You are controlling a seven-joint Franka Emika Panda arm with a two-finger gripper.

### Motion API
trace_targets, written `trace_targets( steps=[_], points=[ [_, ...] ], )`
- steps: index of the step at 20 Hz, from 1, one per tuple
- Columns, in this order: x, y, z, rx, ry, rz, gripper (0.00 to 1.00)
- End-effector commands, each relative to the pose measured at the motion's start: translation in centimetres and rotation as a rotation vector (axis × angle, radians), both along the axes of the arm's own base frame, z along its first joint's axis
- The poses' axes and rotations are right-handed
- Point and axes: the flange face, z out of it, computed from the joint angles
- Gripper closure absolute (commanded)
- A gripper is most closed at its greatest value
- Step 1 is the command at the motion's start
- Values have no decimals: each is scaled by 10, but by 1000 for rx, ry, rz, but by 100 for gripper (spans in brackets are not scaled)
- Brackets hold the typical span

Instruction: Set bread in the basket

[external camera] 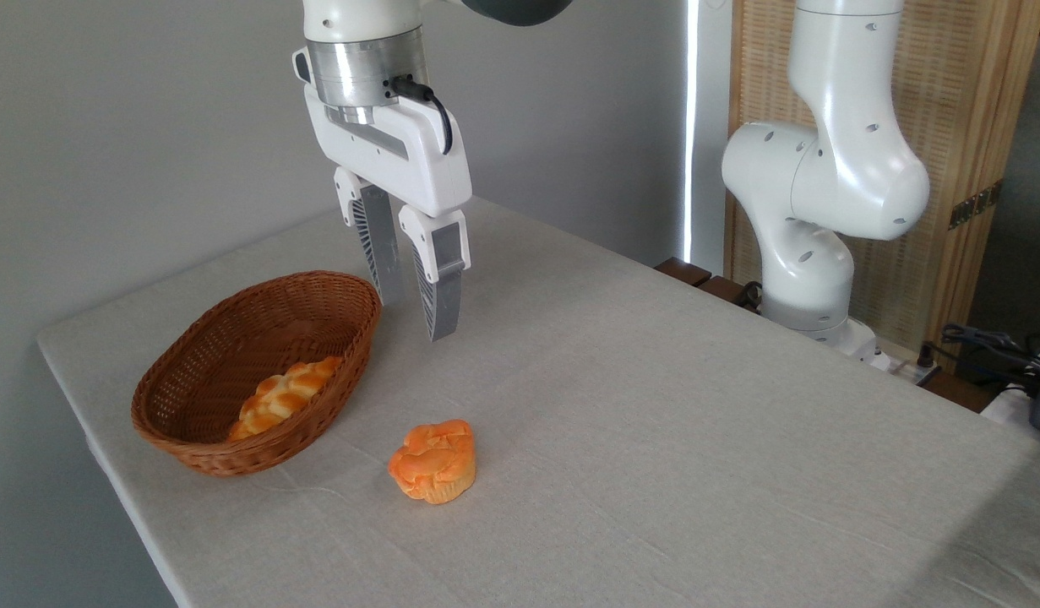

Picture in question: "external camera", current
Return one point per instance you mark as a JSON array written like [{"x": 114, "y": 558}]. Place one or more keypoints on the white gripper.
[{"x": 418, "y": 165}]

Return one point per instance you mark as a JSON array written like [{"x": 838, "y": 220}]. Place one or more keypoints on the orange muffin-shaped bread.
[{"x": 433, "y": 463}]

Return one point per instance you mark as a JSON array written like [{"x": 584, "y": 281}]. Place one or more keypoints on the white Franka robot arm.
[{"x": 832, "y": 177}]

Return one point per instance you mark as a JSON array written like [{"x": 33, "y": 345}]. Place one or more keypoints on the braided orange bread loaf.
[{"x": 281, "y": 395}]

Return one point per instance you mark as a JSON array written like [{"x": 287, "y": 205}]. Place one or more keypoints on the brown woven wicker basket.
[{"x": 215, "y": 363}]

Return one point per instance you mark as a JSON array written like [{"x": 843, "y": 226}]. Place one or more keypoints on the dark brown wooden block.
[{"x": 697, "y": 277}]

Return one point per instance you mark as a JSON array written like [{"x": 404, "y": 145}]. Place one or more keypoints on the grey linen tablecloth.
[{"x": 655, "y": 439}]

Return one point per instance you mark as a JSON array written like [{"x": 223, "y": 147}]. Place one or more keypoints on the brass screen hinge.
[{"x": 976, "y": 204}]

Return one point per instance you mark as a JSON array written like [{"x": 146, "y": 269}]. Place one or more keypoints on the bamboo folding screen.
[{"x": 959, "y": 93}]

